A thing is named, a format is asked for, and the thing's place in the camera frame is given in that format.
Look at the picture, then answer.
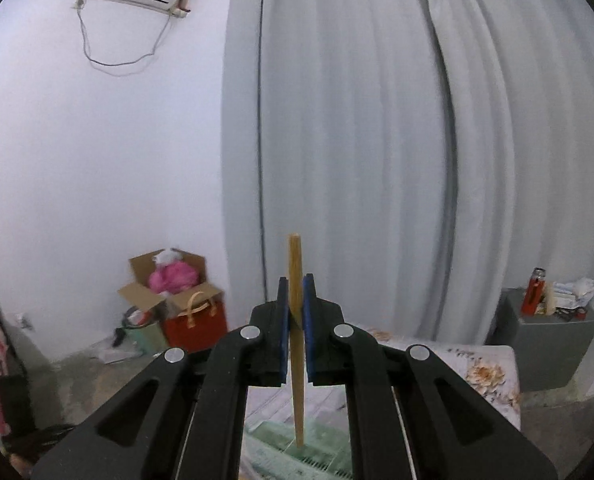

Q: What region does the grey cabinet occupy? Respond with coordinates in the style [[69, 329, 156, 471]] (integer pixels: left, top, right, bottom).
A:
[[492, 287, 594, 393]]

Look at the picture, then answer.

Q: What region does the pink plastic bag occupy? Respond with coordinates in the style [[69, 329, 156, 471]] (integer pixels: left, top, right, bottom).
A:
[[149, 260, 198, 295]]

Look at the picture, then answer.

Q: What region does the white curtain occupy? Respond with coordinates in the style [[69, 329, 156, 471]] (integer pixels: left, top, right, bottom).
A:
[[222, 0, 594, 396]]

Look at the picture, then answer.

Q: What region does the black cable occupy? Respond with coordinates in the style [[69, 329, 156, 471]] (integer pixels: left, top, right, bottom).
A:
[[258, 0, 268, 306]]

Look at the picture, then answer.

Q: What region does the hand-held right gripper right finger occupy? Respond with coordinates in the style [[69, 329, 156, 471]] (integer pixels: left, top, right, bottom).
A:
[[303, 273, 560, 480]]

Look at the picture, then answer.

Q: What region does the red gift bag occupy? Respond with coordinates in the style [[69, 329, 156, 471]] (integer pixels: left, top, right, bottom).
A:
[[163, 292, 228, 353]]

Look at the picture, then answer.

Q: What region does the white crumpled bag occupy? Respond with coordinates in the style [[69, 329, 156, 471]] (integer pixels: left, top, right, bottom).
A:
[[552, 277, 594, 311]]

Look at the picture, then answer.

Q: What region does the wooden chopstick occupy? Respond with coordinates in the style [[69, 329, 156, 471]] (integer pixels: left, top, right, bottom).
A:
[[288, 233, 306, 448]]

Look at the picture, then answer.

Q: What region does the red bottle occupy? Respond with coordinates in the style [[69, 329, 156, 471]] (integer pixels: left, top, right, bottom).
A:
[[523, 267, 546, 317]]

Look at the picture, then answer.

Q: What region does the air conditioner cable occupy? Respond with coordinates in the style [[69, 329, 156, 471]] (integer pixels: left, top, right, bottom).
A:
[[78, 7, 172, 68]]

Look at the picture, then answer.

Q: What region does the cardboard box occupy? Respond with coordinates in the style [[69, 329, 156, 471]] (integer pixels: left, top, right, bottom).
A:
[[118, 248, 224, 321]]

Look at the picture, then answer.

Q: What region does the green box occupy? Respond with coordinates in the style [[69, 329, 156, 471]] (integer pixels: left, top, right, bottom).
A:
[[124, 320, 170, 358]]

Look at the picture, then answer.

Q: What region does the white paper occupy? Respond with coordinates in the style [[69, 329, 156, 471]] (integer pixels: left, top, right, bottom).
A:
[[94, 342, 142, 364]]

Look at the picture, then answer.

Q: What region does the green plastic utensil holder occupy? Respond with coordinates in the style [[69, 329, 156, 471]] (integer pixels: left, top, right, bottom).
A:
[[242, 420, 352, 480]]

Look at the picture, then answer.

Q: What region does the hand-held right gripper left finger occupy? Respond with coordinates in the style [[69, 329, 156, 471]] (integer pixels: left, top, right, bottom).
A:
[[31, 276, 290, 480]]

